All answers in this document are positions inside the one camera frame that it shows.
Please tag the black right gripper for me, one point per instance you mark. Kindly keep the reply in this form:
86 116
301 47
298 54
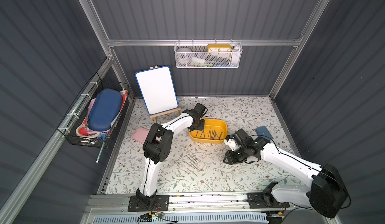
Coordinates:
237 155

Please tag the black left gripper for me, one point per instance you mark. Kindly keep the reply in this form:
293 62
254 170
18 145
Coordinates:
197 122

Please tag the yellow plastic storage box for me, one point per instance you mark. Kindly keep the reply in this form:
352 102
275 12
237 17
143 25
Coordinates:
214 132

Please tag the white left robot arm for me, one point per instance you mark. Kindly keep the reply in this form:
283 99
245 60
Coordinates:
157 145

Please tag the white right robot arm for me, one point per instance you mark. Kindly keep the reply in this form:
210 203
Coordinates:
321 188

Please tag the yellow clock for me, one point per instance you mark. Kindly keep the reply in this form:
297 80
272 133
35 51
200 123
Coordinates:
218 48

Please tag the pink phone case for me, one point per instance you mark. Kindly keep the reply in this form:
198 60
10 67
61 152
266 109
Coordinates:
140 135

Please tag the blue oval case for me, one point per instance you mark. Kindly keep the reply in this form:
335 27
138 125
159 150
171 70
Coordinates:
104 111

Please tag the white board with blue frame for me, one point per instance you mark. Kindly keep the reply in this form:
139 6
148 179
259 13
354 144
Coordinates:
142 79

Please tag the white wire wall basket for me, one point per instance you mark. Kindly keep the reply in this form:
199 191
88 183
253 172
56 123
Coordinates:
195 56

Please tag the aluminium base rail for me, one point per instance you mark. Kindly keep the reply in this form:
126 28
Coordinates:
184 202

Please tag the black wire side basket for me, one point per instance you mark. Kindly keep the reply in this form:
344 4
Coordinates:
75 130

